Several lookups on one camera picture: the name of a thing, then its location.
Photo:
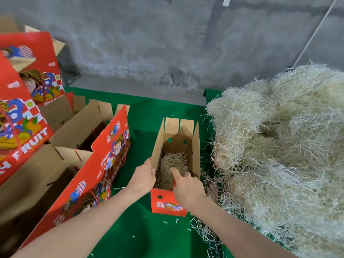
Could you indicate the person's right forearm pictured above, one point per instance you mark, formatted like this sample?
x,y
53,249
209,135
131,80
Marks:
x,y
236,236

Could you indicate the person's right hand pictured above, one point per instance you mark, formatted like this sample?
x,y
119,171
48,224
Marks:
x,y
189,190

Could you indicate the small straw filler clump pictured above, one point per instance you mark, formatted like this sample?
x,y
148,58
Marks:
x,y
171,161

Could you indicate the person's left hand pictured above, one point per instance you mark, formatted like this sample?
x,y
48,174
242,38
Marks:
x,y
141,180

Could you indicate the group of red boxes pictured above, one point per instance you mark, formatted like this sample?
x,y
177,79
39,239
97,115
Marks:
x,y
102,164

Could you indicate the person's left forearm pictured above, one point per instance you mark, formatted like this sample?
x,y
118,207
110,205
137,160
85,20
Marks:
x,y
80,233

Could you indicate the small white wall tag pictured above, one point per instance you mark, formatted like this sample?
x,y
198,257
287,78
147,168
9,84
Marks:
x,y
226,2

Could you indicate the red cardboard box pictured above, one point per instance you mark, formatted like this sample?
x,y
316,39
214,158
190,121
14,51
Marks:
x,y
177,139

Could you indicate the pile of wood wool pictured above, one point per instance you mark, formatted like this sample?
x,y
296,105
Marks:
x,y
279,147

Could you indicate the white pole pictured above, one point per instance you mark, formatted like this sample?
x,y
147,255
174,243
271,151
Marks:
x,y
317,29

